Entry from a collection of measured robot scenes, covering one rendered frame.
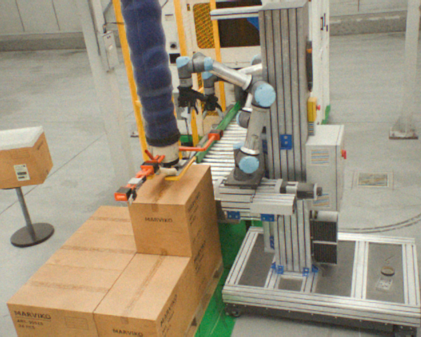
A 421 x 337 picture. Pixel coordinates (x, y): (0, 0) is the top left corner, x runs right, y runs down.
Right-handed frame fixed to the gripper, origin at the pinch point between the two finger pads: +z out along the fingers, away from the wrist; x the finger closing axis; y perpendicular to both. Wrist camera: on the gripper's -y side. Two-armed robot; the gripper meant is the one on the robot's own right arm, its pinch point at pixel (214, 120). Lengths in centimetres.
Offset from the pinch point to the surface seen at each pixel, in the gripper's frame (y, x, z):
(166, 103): 35.8, -17.4, -23.8
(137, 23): 40, -25, -73
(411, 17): -292, 130, -6
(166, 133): 38.2, -19.5, -5.0
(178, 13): -131, -70, -52
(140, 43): 42, -25, -63
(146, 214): 59, -33, 44
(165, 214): 59, -19, 43
